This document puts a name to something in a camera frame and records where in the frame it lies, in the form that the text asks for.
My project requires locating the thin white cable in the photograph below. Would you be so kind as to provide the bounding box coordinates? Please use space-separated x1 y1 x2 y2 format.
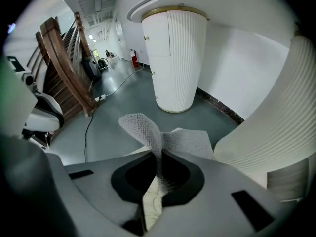
105 63 145 97

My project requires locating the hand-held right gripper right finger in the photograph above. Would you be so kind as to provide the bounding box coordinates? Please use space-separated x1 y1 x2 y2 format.
148 149 306 237

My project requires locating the white and black machine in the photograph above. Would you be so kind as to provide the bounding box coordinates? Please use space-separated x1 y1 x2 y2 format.
6 55 65 148

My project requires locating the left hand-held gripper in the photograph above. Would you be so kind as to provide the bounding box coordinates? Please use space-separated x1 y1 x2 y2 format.
0 55 38 139

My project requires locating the red fire extinguisher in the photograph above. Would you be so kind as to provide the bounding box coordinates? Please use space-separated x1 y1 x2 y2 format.
129 48 139 68

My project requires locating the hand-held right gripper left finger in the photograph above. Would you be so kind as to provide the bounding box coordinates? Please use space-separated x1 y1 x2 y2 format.
45 149 159 237

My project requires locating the grey wiping cloth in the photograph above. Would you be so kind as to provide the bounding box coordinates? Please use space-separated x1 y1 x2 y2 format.
118 112 214 195

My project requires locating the dark grey appliance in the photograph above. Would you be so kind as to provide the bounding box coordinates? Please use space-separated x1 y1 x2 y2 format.
82 57 102 81

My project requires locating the dark wooden staircase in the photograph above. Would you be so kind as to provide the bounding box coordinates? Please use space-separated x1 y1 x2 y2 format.
34 11 98 118

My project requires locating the black floor cable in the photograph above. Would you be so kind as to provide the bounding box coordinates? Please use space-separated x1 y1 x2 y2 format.
84 100 100 163

